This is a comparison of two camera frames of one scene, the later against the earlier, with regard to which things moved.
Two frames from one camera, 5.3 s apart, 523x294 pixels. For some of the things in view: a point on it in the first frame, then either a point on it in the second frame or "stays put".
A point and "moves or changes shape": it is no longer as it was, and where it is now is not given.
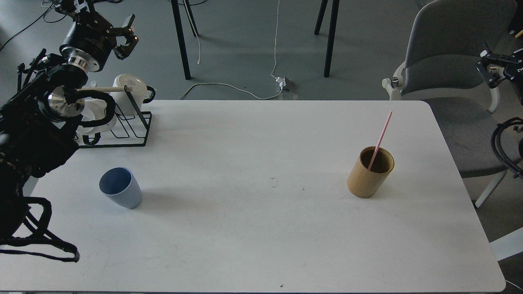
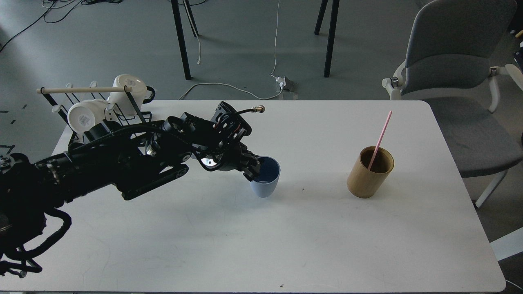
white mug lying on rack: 94,109 stays put
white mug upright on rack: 141,93 stays put
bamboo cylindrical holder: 364,183 stays put
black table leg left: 181,36 stays put
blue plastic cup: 119,185 moves or changes shape
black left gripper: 89,42 to 216,143
